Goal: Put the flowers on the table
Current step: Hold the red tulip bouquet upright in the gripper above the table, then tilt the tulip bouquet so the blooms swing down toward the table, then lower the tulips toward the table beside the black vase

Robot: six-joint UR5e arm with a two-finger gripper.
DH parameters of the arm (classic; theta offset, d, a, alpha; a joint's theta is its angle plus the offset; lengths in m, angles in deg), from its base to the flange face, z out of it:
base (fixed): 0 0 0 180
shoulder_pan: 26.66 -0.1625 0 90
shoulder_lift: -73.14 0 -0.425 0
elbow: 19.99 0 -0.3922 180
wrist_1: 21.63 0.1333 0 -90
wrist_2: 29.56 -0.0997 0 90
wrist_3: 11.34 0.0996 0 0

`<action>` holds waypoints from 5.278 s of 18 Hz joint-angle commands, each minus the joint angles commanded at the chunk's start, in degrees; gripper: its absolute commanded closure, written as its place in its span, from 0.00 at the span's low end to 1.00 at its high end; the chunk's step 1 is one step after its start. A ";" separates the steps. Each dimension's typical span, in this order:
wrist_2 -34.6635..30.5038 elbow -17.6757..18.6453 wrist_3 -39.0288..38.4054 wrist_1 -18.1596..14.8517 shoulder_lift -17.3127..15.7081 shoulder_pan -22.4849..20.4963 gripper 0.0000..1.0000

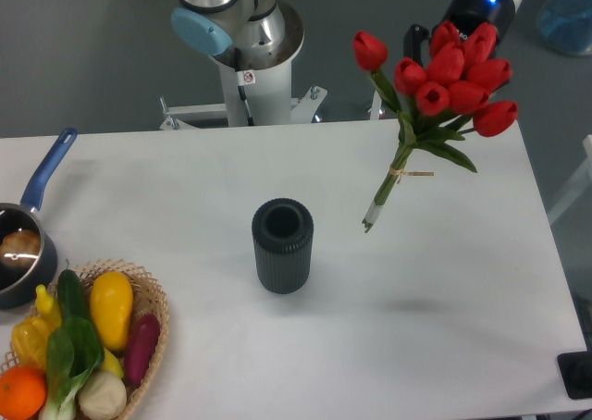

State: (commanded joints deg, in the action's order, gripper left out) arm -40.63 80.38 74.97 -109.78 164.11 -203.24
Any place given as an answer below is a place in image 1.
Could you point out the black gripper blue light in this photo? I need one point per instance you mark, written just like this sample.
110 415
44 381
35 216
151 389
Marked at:
465 16

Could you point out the red tulip bouquet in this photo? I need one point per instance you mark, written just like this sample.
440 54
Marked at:
438 103

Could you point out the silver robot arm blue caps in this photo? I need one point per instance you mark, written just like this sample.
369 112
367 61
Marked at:
262 34

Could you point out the blue transparent container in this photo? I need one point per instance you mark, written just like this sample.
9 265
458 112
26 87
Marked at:
565 26

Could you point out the dark ribbed cylindrical vase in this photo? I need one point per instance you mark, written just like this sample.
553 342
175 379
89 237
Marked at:
283 233

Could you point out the black device at edge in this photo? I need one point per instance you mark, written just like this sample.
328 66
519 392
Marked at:
575 368

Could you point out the woven wicker basket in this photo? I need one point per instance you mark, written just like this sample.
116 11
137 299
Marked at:
148 298

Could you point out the purple eggplant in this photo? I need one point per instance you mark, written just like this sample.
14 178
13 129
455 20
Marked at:
140 348

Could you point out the yellow squash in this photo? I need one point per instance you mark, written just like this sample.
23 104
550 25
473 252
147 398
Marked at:
111 302

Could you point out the dark green cucumber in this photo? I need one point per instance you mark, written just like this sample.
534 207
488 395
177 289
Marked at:
71 296

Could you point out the yellow banana piece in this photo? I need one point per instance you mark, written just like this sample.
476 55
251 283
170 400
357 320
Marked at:
111 364

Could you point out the browned bun in pan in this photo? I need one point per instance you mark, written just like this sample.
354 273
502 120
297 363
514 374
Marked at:
20 249

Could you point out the small yellow chili pepper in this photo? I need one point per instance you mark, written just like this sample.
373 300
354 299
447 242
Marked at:
47 306

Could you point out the green bok choy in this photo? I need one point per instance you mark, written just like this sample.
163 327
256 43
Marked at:
73 353

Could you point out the beige garlic bulb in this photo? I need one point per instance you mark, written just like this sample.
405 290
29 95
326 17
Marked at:
103 396

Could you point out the yellow bell pepper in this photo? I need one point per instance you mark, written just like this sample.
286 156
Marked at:
29 340

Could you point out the orange fruit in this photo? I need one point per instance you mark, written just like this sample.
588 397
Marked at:
23 392

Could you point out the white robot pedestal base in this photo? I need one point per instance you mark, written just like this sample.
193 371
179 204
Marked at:
252 97

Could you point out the blue handled saucepan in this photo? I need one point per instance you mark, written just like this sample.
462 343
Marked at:
18 285

